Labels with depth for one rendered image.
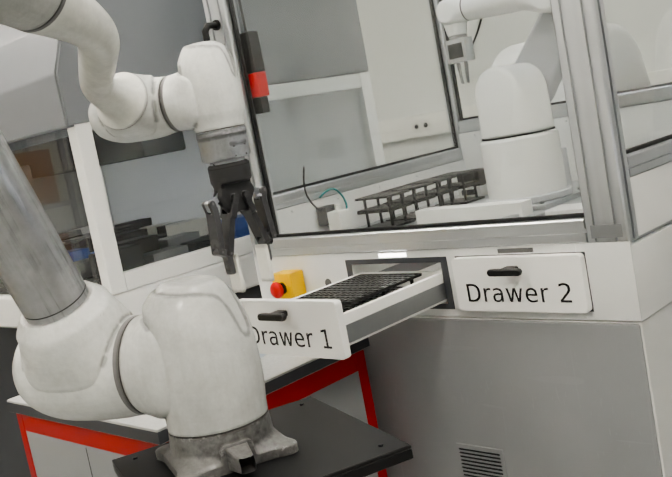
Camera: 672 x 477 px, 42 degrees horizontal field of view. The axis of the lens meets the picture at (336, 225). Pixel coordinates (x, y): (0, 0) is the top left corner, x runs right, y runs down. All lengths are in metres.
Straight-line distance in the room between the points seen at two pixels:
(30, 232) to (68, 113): 1.11
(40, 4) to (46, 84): 1.28
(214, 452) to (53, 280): 0.34
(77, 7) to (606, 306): 1.03
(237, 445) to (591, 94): 0.84
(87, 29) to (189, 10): 1.43
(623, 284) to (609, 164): 0.22
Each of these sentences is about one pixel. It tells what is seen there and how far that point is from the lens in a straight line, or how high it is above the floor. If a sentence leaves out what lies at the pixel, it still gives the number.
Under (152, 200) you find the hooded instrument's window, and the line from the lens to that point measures 2.48.
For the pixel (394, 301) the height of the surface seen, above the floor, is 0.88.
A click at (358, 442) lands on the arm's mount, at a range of 1.30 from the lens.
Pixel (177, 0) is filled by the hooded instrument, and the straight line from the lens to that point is 2.62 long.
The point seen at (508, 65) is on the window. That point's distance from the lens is 1.68.
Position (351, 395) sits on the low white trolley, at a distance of 1.98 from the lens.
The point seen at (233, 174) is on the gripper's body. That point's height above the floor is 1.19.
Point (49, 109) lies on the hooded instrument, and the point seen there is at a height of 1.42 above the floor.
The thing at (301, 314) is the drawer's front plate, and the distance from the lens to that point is 1.64.
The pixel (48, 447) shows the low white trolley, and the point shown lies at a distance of 2.09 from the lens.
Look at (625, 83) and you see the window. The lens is 1.67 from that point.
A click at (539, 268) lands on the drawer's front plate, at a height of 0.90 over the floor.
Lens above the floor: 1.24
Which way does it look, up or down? 6 degrees down
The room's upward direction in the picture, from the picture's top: 11 degrees counter-clockwise
